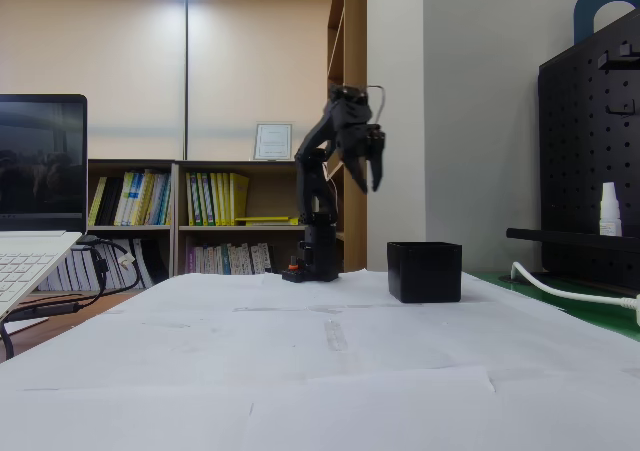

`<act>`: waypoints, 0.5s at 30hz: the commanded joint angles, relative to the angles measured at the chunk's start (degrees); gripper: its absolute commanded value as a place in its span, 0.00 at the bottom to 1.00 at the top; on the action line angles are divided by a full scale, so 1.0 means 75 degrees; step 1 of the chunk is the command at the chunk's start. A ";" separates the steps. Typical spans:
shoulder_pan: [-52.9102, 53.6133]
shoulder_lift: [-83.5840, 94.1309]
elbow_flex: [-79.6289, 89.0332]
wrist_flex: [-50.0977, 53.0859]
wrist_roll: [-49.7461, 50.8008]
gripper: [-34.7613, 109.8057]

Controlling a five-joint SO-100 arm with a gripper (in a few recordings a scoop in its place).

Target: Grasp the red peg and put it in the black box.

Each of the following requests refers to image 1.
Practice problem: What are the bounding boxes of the orange black table clamp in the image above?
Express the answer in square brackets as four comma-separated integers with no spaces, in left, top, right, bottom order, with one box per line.
[281,254,307,283]

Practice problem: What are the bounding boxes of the black book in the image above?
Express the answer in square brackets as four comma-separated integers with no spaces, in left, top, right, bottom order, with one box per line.
[97,175,124,226]

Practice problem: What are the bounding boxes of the white laptop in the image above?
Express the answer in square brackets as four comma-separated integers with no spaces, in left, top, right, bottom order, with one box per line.
[0,93,89,322]

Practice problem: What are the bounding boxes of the black pegboard shelf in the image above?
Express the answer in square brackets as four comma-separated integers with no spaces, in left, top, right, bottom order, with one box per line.
[505,227,640,247]

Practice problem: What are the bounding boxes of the black pegboard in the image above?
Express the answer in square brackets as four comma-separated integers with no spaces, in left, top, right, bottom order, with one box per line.
[537,6,640,292]

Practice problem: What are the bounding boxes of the framed certificate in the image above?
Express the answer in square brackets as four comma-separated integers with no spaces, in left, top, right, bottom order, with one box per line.
[252,121,295,162]

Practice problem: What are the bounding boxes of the black usb adapter cable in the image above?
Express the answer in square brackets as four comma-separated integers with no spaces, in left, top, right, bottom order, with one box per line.
[7,295,101,322]

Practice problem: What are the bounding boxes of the flat yellow folder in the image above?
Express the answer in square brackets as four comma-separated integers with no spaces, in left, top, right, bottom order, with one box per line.
[233,215,301,227]

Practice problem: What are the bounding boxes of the black square cup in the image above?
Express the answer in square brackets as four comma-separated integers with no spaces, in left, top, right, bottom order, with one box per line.
[386,241,463,305]

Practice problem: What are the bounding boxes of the black pegboard hook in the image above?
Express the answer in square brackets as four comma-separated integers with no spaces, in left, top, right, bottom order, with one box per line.
[606,101,640,120]
[596,43,640,71]

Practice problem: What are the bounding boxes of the white power strip cable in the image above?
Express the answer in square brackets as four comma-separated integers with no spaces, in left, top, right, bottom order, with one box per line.
[510,262,640,308]

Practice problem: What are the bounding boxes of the yellow binder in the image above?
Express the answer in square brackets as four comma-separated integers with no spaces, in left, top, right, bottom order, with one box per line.
[195,172,212,227]
[209,172,223,227]
[229,172,250,226]
[220,172,233,227]
[185,172,198,227]

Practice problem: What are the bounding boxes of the tall wooden bookcase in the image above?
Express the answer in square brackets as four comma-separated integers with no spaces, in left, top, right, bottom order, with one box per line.
[326,0,369,273]

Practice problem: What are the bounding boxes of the yellow blue spine book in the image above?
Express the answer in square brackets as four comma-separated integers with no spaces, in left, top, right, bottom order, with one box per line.
[113,171,135,226]

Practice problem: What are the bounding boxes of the blue arch shaped board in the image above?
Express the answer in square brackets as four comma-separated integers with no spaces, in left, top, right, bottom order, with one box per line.
[572,0,640,48]

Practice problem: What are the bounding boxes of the black looped cable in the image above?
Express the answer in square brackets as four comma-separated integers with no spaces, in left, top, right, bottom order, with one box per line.
[74,235,144,300]

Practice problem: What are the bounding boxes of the small white bottle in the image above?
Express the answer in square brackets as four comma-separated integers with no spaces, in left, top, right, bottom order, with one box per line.
[597,181,625,237]

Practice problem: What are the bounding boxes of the yellow leaning book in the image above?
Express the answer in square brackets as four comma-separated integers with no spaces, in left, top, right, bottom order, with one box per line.
[88,175,108,226]

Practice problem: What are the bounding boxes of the light blue book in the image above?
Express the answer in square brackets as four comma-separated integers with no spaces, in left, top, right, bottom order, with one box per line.
[149,172,173,226]

